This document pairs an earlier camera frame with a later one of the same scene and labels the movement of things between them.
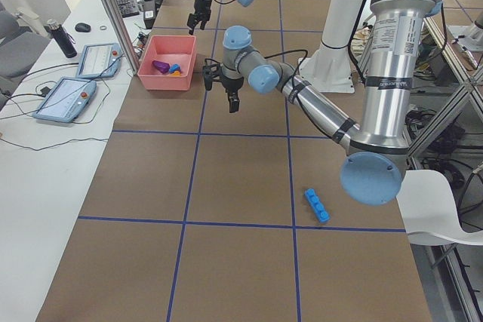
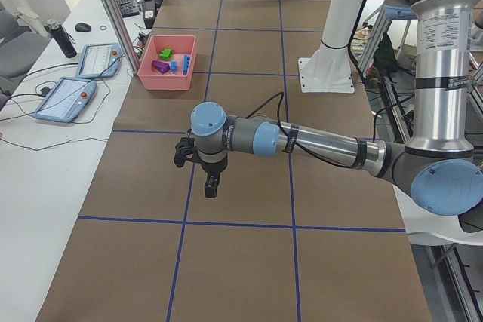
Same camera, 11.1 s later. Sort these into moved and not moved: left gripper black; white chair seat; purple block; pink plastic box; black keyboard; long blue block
Moved: long blue block; left gripper black
Not moved: white chair seat; pink plastic box; purple block; black keyboard
